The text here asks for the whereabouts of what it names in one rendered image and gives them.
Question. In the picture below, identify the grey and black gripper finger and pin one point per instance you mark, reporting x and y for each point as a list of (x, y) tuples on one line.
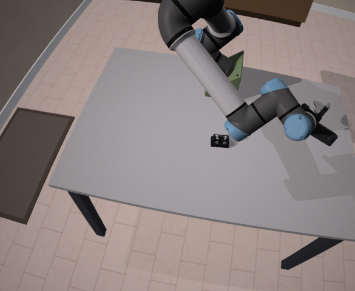
[(320, 108)]

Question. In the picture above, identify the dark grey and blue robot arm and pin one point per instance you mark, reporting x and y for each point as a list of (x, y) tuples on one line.
[(199, 49)]

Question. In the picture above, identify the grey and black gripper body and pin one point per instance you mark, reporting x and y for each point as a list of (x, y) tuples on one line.
[(306, 109)]

